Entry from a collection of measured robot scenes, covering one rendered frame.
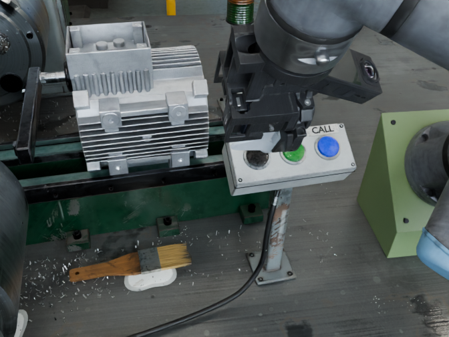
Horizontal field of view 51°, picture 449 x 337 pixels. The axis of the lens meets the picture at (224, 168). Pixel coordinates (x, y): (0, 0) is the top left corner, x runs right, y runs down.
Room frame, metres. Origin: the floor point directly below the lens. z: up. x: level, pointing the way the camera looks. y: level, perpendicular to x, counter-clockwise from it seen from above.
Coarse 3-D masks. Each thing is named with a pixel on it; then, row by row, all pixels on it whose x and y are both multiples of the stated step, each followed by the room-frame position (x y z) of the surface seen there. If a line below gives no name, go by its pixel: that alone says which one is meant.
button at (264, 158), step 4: (248, 152) 0.48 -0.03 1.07; (252, 152) 0.48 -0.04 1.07; (256, 152) 0.48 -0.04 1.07; (260, 152) 0.49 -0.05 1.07; (248, 156) 0.48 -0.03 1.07; (252, 156) 0.48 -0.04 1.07; (256, 156) 0.48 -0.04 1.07; (260, 156) 0.48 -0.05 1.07; (264, 156) 0.48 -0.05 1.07; (268, 156) 0.48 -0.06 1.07; (248, 160) 0.48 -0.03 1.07; (252, 160) 0.47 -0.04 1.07; (256, 160) 0.47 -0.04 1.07; (260, 160) 0.48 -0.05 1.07; (264, 160) 0.48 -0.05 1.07; (252, 164) 0.47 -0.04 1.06; (256, 164) 0.47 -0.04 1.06; (260, 164) 0.47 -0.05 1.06; (264, 164) 0.47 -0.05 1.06
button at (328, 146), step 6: (324, 138) 0.52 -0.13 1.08; (330, 138) 0.52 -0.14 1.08; (318, 144) 0.51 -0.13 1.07; (324, 144) 0.51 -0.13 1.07; (330, 144) 0.51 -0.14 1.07; (336, 144) 0.51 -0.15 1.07; (324, 150) 0.50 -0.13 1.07; (330, 150) 0.50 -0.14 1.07; (336, 150) 0.50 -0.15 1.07; (330, 156) 0.50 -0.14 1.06
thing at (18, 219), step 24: (0, 168) 0.41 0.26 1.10; (0, 192) 0.37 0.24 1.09; (24, 192) 0.42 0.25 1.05; (0, 216) 0.34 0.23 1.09; (24, 216) 0.39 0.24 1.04; (0, 240) 0.31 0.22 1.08; (24, 240) 0.36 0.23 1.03; (0, 264) 0.29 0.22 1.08; (0, 288) 0.27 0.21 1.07; (0, 312) 0.26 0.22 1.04
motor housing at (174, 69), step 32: (160, 64) 0.66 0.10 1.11; (192, 64) 0.67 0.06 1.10; (96, 96) 0.61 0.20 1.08; (128, 96) 0.61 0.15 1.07; (160, 96) 0.62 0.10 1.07; (192, 96) 0.63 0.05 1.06; (96, 128) 0.57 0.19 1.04; (128, 128) 0.58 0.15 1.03; (160, 128) 0.59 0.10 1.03; (192, 128) 0.60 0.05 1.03; (96, 160) 0.57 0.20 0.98; (128, 160) 0.58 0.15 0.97; (160, 160) 0.63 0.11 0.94
